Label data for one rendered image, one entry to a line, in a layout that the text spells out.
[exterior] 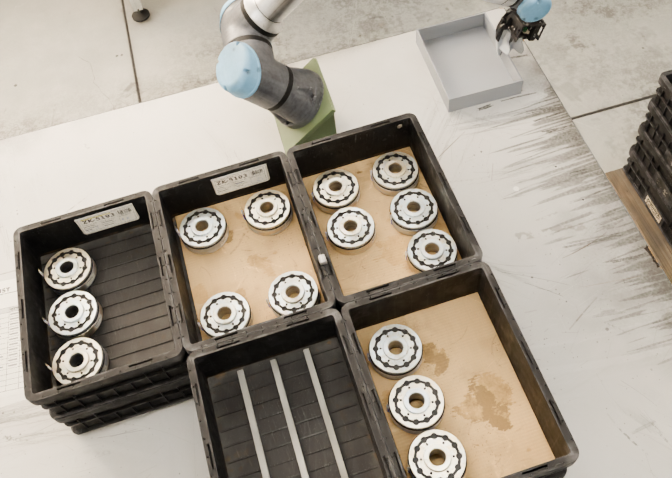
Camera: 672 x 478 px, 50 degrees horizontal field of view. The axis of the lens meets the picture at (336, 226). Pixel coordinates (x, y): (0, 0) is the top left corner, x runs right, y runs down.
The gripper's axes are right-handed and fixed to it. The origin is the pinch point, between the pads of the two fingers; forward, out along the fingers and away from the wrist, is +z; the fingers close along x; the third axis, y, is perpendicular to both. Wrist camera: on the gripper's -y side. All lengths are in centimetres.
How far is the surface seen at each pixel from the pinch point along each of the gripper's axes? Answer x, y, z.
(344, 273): -63, 54, 8
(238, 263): -83, 43, 14
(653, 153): 51, 25, 24
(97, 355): -114, 55, 20
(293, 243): -71, 43, 11
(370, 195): -52, 37, 5
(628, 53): 101, -42, 47
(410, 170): -43, 36, 0
